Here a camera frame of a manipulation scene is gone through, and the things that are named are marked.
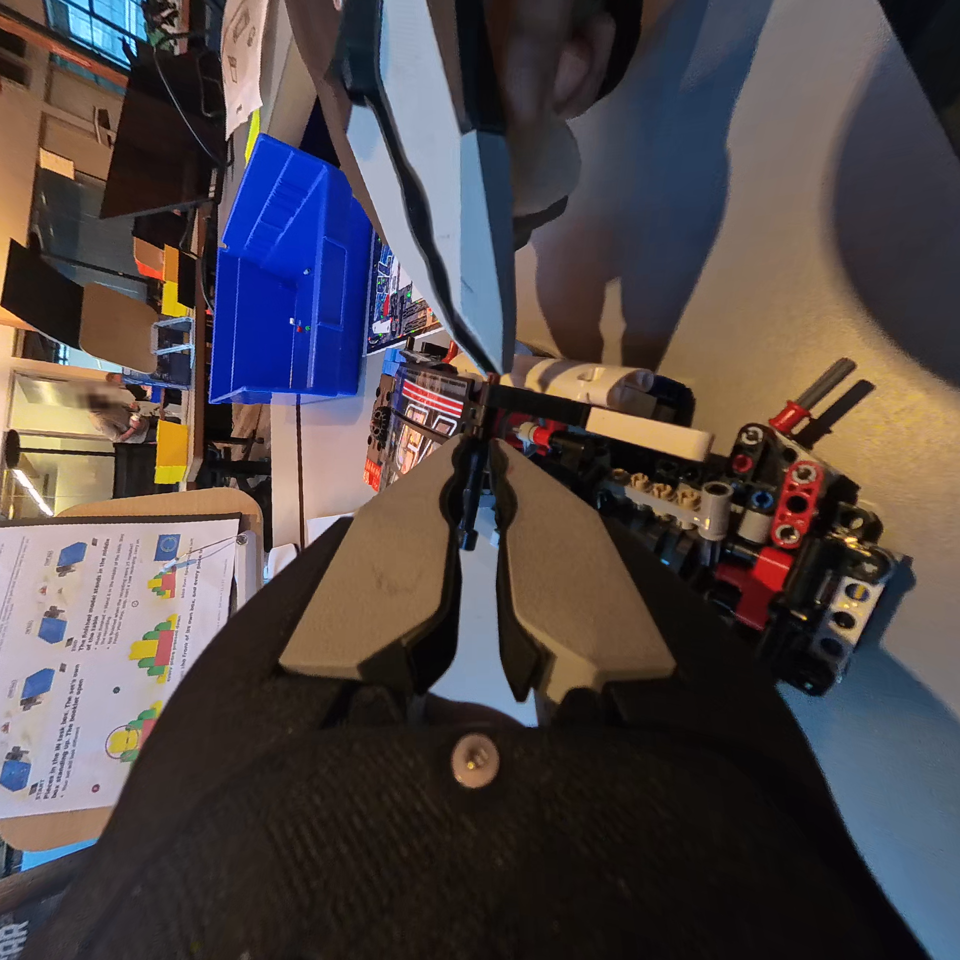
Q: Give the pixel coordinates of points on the grey desk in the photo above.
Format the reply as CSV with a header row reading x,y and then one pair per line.
x,y
750,262

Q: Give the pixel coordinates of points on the wooden document stand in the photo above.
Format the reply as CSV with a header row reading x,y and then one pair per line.
x,y
225,502

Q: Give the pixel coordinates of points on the blue storage bin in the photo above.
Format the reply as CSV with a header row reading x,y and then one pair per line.
x,y
262,337

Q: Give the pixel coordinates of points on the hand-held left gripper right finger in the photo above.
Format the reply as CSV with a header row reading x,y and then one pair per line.
x,y
577,592

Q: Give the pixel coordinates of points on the large window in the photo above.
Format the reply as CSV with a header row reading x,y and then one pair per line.
x,y
97,30

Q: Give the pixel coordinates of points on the black folding panel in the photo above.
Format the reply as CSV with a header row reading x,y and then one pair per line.
x,y
37,292

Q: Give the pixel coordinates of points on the holographic sticker sheet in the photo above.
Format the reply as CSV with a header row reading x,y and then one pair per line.
x,y
390,300

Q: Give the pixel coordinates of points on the brown cardboard panel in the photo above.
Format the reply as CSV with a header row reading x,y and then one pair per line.
x,y
116,330

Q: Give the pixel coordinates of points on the toy brick car model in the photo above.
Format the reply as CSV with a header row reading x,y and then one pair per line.
x,y
750,525

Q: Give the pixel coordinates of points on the black monitor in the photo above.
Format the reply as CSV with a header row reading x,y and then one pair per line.
x,y
157,150

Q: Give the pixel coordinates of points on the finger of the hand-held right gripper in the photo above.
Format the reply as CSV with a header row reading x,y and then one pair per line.
x,y
390,195
487,247

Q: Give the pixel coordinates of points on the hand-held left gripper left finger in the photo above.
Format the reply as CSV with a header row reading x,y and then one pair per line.
x,y
375,585

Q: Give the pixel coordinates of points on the clear acrylic sign holder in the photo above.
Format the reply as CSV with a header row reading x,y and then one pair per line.
x,y
172,345

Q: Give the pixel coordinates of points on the white paper sheet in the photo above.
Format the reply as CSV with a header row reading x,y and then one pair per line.
x,y
244,67

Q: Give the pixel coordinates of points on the printed instruction sheet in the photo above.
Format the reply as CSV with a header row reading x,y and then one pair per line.
x,y
90,637

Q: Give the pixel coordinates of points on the yellow storage bin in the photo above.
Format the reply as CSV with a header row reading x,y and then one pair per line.
x,y
180,285
171,454

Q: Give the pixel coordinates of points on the person's right hand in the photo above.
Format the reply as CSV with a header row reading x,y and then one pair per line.
x,y
570,52

